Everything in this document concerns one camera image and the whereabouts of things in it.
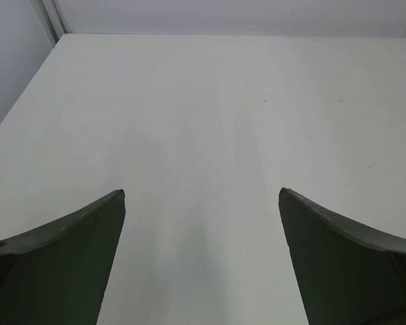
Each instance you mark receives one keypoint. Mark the aluminium frame post left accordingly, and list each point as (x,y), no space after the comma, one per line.
(53,17)

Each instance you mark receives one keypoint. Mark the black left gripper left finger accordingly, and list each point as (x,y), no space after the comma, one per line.
(57,273)

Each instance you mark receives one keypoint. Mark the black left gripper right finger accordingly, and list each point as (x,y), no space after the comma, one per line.
(347,272)

